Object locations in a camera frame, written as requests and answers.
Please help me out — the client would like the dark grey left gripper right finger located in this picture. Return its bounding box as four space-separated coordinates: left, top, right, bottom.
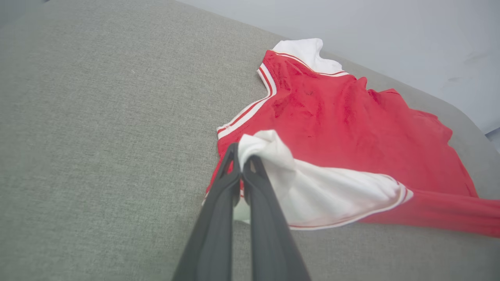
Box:
242 155 311 281

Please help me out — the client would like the grey fabric sofa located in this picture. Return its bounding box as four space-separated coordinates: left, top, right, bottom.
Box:
0 0 500 281

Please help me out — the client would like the red garment with white trim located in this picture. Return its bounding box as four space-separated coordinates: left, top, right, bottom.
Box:
201 38 500 238

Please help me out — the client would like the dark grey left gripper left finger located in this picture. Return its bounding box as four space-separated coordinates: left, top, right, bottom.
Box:
172 142 241 281

